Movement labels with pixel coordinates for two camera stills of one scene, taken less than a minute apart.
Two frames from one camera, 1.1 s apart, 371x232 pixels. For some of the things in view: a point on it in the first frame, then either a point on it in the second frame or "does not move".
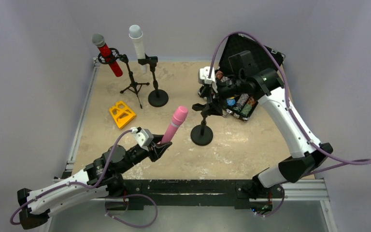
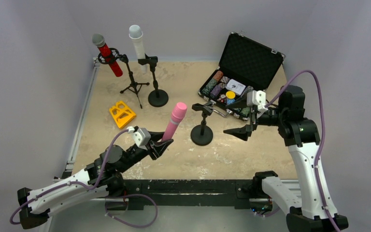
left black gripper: (153, 151) does not move
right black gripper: (211, 94) to (252, 121)
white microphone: (135, 34) does not move
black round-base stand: (202, 135) does not move
